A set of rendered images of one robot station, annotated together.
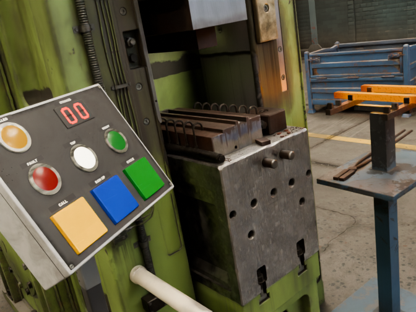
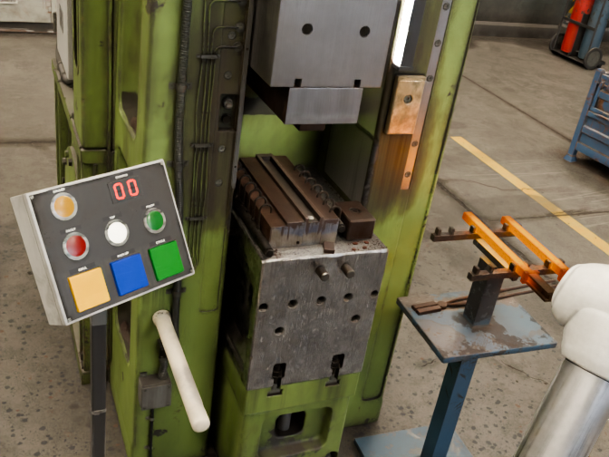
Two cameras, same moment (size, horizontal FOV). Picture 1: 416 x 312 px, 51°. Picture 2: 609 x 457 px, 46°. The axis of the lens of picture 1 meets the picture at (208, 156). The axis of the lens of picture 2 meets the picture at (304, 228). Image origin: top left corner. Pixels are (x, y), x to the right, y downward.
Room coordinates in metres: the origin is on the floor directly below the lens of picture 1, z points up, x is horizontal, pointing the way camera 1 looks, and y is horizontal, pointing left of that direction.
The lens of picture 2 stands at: (-0.46, -0.42, 1.90)
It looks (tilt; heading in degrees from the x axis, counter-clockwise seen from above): 29 degrees down; 11
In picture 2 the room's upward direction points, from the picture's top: 9 degrees clockwise
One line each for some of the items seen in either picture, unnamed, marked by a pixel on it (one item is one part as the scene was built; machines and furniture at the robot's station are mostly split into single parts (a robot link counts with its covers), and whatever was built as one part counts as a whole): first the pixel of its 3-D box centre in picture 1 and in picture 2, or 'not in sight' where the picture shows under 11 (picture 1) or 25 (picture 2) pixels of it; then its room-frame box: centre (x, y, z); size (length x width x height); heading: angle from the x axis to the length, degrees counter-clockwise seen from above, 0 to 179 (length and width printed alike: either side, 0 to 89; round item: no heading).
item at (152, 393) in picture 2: not in sight; (154, 390); (1.10, 0.26, 0.36); 0.09 x 0.07 x 0.12; 127
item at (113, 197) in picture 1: (114, 199); (128, 274); (0.76, 0.19, 1.01); 0.07 x 0.05 x 0.07; 152
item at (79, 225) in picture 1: (78, 225); (88, 289); (0.67, 0.23, 1.01); 0.07 x 0.05 x 0.07; 152
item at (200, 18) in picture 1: (173, 15); (294, 78); (1.39, 0.03, 1.32); 0.42 x 0.20 x 0.10; 37
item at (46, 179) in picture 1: (45, 179); (75, 246); (0.69, 0.27, 1.09); 0.05 x 0.03 x 0.04; 127
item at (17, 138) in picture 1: (13, 137); (63, 206); (0.71, 0.31, 1.16); 0.05 x 0.03 x 0.04; 127
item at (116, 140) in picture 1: (116, 140); (154, 220); (0.87, 0.18, 1.09); 0.05 x 0.03 x 0.04; 127
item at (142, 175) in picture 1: (143, 178); (165, 260); (0.85, 0.14, 1.01); 0.07 x 0.05 x 0.07; 152
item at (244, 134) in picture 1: (193, 128); (277, 196); (1.39, 0.03, 0.96); 0.42 x 0.20 x 0.09; 37
